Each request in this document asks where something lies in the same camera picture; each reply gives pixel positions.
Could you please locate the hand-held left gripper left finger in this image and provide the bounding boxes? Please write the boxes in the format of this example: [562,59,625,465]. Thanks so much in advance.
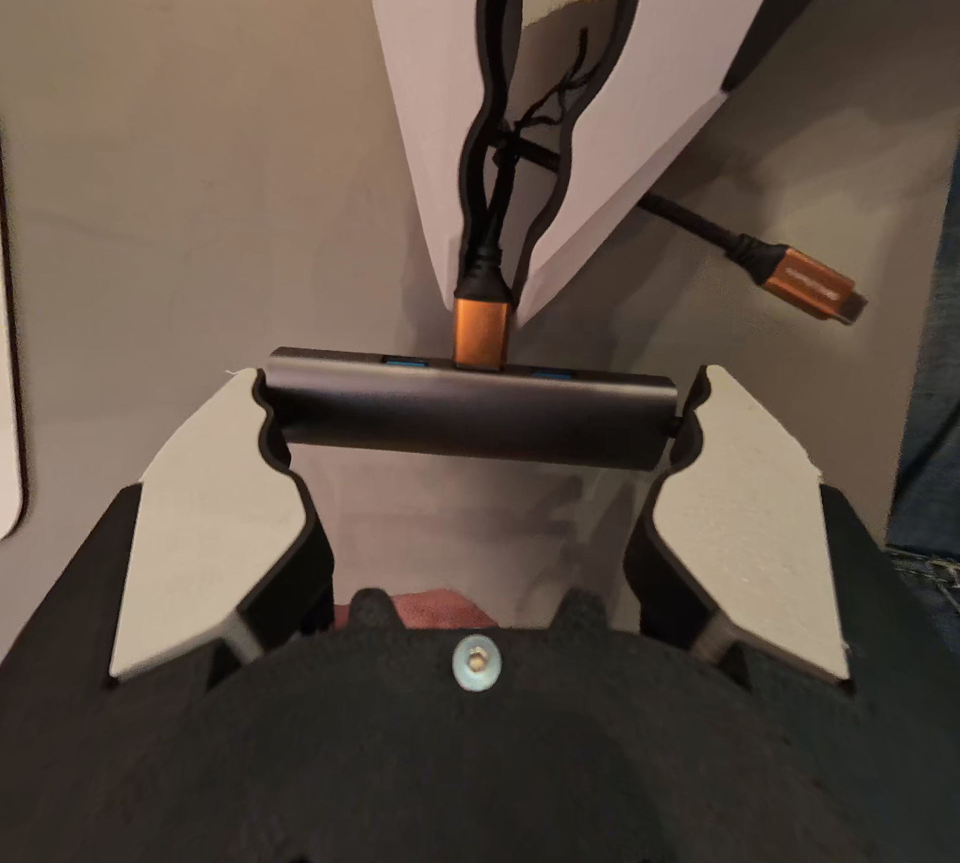
[108,366,336,680]

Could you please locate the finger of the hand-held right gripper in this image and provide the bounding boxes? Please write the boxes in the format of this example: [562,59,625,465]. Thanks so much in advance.
[371,0,526,305]
[513,0,817,332]

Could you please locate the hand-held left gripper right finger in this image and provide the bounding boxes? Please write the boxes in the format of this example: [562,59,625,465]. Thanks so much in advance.
[624,364,852,684]

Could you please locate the grey usb hub with cable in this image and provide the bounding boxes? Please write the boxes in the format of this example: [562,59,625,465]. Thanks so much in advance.
[267,347,684,474]

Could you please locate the orange plug usb cable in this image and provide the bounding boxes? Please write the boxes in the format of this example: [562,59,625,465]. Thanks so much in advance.
[452,26,870,373]

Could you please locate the person's jeans legs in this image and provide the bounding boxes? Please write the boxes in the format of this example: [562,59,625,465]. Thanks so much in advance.
[888,150,960,632]

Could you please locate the white document stand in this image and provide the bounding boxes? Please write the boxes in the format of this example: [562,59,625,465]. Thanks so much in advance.
[0,128,30,542]

